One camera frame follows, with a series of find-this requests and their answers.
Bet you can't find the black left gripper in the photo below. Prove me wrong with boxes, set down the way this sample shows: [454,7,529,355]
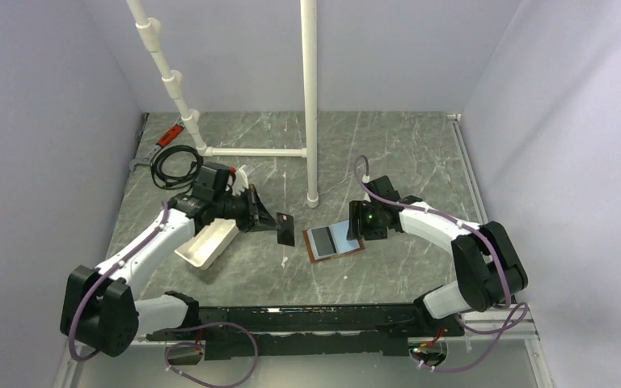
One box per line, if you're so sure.
[214,184,281,234]

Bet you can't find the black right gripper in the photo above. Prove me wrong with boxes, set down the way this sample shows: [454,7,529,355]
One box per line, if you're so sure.
[347,200,387,240]

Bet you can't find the light blue credit card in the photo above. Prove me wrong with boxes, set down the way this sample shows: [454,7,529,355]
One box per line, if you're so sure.
[329,220,363,255]

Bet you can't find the brown leather card holder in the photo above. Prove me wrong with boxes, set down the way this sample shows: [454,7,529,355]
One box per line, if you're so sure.
[302,220,365,264]

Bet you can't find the dark grey credit card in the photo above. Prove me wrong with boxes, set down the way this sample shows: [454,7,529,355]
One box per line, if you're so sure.
[310,226,338,259]

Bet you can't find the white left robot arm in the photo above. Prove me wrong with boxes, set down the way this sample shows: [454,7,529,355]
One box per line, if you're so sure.
[60,185,292,361]

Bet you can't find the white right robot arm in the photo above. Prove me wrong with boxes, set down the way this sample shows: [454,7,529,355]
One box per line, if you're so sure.
[347,200,528,335]

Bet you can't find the white plastic tray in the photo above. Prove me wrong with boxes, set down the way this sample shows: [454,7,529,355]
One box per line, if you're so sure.
[174,219,239,270]

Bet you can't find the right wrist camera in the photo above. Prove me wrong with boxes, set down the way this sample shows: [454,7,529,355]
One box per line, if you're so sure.
[365,175,401,202]

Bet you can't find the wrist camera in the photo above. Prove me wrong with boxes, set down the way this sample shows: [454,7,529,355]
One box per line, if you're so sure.
[365,175,401,202]
[189,162,255,201]

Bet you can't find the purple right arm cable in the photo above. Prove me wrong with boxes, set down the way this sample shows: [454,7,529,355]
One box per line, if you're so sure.
[353,155,530,374]

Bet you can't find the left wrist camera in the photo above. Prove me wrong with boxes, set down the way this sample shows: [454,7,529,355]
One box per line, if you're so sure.
[189,162,255,201]

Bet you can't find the coiled black cable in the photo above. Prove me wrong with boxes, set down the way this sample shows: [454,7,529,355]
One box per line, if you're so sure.
[150,145,205,191]

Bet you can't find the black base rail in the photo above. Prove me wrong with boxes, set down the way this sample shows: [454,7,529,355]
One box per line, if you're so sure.
[146,298,463,361]

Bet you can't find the red handled pliers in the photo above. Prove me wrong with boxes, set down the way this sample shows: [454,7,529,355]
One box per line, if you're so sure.
[129,123,184,171]

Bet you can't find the white PVC pipe frame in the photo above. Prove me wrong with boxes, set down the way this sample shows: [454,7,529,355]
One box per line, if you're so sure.
[127,1,319,208]

